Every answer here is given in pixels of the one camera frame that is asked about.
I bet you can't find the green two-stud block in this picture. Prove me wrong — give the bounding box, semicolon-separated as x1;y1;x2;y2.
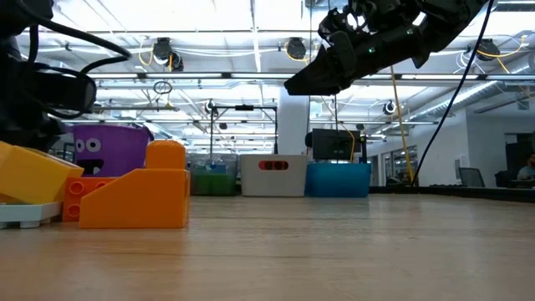
212;173;237;196

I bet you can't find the black camera stand frame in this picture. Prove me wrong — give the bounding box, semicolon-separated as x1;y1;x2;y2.
210;104;280;156

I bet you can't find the black metal table frame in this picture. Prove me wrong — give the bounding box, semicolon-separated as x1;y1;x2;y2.
369;185;535;205

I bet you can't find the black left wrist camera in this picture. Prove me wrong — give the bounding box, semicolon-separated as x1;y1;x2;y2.
23;69;98;121

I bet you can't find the black desk equipment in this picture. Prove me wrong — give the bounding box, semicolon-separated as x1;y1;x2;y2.
495;132;535;189

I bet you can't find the black monitor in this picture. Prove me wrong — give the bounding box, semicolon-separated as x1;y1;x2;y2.
304;128;362;161

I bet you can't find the purple monster-face bucket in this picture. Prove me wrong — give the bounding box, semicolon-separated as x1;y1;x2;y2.
66;123;155;178

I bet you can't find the yellow sloped block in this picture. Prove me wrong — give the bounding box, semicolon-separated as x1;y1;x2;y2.
0;140;86;206

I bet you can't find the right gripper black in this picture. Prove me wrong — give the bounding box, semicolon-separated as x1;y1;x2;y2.
284;0;384;96

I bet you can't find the white storage bin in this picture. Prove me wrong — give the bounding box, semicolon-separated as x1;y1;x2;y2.
239;154;309;198

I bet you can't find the person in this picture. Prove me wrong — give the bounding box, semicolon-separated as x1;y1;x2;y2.
517;152;535;181

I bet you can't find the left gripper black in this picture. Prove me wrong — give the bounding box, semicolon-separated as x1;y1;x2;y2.
0;116;68;152

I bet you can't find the yellow cable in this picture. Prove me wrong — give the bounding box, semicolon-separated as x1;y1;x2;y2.
389;65;415;181

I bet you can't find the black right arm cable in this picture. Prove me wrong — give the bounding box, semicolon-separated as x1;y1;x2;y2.
410;0;497;187

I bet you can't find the orange stepped single-stud block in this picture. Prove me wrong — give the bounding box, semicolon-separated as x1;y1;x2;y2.
79;139;191;230

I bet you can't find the teal blue storage bin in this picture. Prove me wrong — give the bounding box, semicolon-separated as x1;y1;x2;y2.
304;162;372;199

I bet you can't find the grey office chair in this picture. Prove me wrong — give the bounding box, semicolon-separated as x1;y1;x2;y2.
458;166;482;188

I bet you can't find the orange studded brick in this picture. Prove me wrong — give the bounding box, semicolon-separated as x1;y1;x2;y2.
61;176;117;223

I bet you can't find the pale cyan plate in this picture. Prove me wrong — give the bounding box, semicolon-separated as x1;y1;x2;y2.
0;202;64;230

